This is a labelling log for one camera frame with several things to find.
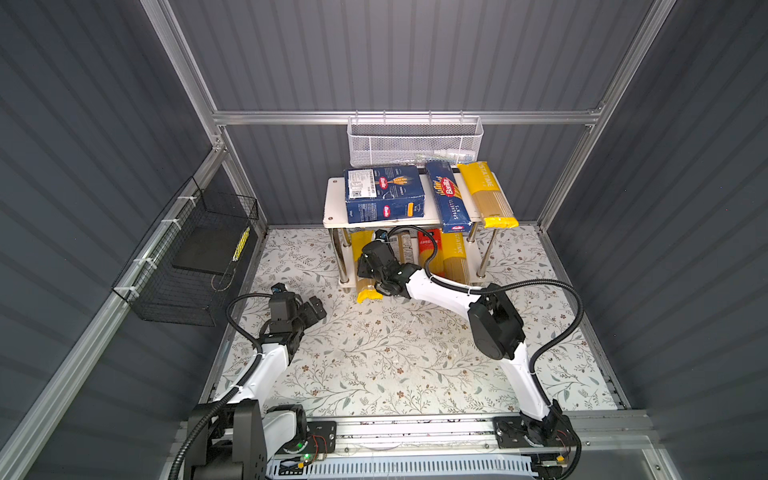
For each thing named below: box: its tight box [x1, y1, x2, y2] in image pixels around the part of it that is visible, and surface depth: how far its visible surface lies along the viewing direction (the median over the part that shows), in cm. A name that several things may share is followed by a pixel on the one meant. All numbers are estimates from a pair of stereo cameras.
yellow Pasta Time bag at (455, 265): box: [442, 232, 469, 284], surface depth 101 cm
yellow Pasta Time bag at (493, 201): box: [457, 161, 520, 229], surface depth 79 cm
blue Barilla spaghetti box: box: [425, 160, 473, 233], surface depth 76 cm
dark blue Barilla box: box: [344, 165, 425, 224], surface depth 74 cm
